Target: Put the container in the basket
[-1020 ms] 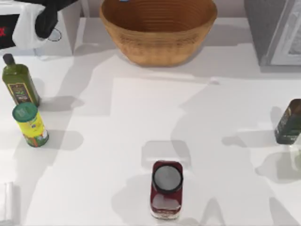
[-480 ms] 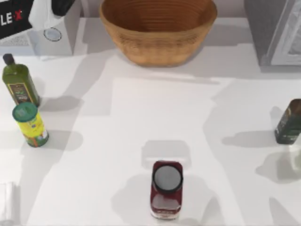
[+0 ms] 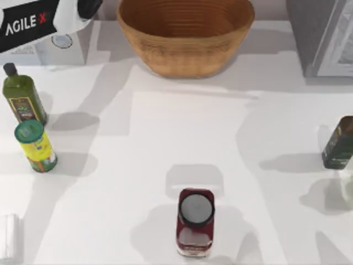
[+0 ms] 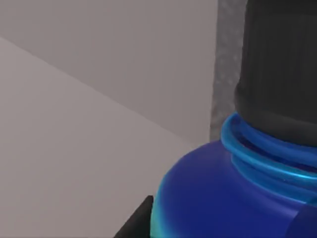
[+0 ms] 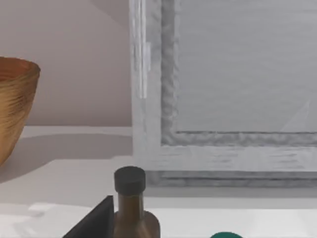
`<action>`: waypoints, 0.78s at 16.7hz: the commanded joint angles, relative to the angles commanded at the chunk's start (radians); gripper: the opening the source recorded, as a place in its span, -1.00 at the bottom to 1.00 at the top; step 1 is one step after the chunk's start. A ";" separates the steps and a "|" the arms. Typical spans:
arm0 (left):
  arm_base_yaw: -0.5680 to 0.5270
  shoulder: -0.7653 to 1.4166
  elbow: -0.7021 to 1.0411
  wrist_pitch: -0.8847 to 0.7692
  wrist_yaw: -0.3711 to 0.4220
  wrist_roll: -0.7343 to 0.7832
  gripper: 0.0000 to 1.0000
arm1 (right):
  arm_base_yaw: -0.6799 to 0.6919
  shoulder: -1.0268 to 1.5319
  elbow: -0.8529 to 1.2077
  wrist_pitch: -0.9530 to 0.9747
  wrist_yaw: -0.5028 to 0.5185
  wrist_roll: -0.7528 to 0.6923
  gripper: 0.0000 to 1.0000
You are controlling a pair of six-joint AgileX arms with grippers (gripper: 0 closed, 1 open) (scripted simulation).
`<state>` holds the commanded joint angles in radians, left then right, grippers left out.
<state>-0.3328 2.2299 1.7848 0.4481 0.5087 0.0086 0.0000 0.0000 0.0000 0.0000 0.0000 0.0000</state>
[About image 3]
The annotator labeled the grey framed cabinet door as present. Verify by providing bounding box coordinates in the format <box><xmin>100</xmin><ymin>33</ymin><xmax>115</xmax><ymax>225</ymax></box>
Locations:
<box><xmin>311</xmin><ymin>0</ymin><xmax>353</xmax><ymax>77</ymax></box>

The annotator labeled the grey cabinet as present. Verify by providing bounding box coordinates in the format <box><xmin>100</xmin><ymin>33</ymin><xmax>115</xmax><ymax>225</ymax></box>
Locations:
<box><xmin>286</xmin><ymin>0</ymin><xmax>353</xmax><ymax>78</ymax></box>

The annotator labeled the dark green bottle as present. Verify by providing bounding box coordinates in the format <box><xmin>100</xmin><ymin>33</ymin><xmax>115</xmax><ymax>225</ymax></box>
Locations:
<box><xmin>322</xmin><ymin>115</ymin><xmax>353</xmax><ymax>170</ymax></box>

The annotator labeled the woven wooden basket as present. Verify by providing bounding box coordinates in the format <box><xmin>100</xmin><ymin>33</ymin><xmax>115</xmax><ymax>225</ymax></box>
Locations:
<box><xmin>116</xmin><ymin>0</ymin><xmax>255</xmax><ymax>80</ymax></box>

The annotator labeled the dark red jar, grey lid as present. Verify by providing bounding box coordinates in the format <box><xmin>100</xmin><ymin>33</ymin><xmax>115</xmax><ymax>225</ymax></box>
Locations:
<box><xmin>175</xmin><ymin>188</ymin><xmax>216</xmax><ymax>258</ymax></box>

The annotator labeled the green bottle with black cap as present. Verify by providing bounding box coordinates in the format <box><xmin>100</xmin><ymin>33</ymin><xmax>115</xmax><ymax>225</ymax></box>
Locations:
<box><xmin>2</xmin><ymin>62</ymin><xmax>48</xmax><ymax>125</ymax></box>

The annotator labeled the round microwave knob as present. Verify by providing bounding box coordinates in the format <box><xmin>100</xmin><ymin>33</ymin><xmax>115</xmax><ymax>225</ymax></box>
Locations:
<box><xmin>51</xmin><ymin>34</ymin><xmax>73</xmax><ymax>49</ymax></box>

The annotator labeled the yellow can with green lid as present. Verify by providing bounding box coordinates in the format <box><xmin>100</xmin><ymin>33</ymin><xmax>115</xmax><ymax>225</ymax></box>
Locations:
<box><xmin>14</xmin><ymin>119</ymin><xmax>58</xmax><ymax>174</ymax></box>

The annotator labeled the pale microwave oven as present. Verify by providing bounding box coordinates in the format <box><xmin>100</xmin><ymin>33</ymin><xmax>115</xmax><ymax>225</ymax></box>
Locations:
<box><xmin>12</xmin><ymin>19</ymin><xmax>94</xmax><ymax>66</ymax></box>

